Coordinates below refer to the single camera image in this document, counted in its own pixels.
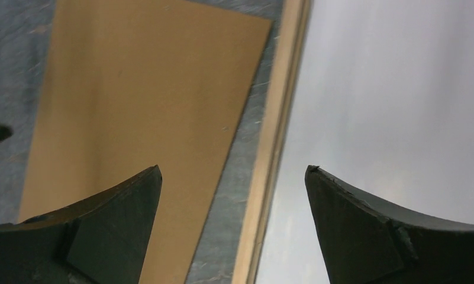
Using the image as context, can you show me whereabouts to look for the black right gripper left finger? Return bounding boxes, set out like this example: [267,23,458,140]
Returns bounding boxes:
[0,166,162,283]

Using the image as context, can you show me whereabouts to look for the wooden picture frame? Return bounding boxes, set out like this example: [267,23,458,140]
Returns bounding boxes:
[231,1,312,284]

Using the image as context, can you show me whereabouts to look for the brown backing board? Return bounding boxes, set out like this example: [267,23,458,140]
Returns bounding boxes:
[19,1,272,283]

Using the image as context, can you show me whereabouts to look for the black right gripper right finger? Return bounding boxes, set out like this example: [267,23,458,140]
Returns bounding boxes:
[305,165,474,283]

